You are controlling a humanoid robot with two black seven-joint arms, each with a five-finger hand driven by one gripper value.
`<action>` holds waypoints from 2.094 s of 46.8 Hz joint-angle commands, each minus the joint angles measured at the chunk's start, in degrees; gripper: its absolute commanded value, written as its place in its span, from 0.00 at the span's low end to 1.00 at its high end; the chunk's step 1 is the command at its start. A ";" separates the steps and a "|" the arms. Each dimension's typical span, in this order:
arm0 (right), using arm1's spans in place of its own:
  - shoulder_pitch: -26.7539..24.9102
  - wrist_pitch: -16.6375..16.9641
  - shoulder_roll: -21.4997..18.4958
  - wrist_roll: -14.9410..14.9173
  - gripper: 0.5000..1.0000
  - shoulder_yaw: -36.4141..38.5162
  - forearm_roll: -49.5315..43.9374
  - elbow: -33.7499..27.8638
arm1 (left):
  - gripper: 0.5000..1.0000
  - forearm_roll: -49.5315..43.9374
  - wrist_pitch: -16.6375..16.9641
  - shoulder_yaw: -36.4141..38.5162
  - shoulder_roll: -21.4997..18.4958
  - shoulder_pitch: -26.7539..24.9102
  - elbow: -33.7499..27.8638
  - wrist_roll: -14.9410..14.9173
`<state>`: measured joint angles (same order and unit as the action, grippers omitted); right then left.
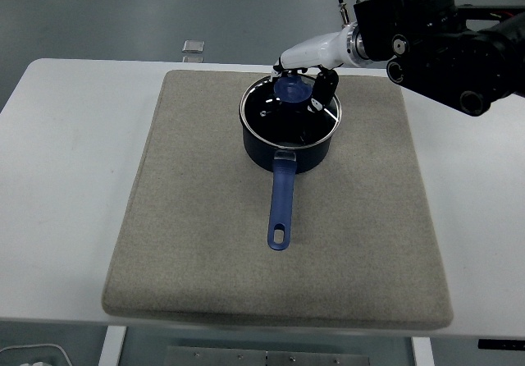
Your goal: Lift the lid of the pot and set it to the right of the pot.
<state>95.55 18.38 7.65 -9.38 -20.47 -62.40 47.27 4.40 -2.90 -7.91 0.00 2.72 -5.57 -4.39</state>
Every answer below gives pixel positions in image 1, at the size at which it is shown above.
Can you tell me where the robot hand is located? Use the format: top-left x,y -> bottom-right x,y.
270,28 -> 350,115

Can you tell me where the glass lid with blue knob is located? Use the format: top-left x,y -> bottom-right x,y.
239,74 -> 343,149

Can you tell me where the dark blue saucepan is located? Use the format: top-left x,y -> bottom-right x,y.
240,109 -> 334,252

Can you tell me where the beige fabric mat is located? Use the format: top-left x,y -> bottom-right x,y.
101,69 -> 454,329

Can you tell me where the grey metal plate with screws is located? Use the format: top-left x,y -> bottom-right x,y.
165,345 -> 371,366

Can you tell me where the white table leg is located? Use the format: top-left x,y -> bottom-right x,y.
98,325 -> 128,366
411,336 -> 436,366

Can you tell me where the black bar under table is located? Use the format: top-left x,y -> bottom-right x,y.
477,338 -> 525,351

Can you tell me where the white cable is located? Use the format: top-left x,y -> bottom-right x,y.
0,342 -> 71,366

